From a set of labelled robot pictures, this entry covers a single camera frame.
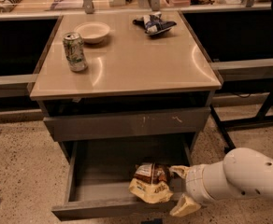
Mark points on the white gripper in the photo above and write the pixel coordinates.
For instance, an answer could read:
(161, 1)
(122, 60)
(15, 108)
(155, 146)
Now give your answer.
(193, 181)

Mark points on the brown sea salt chip bag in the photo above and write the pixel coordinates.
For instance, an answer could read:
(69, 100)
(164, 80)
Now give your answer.
(150, 183)

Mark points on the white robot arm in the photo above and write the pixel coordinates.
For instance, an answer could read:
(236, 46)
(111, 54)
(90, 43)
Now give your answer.
(242, 174)

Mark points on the closed grey top drawer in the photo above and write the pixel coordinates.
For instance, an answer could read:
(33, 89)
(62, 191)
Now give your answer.
(124, 124)

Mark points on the open grey middle drawer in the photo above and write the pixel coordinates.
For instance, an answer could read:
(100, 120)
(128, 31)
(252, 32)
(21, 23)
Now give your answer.
(101, 171)

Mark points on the grey drawer cabinet with counter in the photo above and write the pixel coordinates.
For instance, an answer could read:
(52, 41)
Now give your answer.
(128, 72)

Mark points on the black table leg with caster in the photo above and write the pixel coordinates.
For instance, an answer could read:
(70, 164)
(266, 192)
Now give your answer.
(229, 143)

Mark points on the white ceramic bowl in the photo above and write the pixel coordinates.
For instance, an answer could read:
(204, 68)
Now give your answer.
(93, 32)

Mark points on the green white soda can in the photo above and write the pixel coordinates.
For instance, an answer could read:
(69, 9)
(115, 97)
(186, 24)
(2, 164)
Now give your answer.
(73, 45)

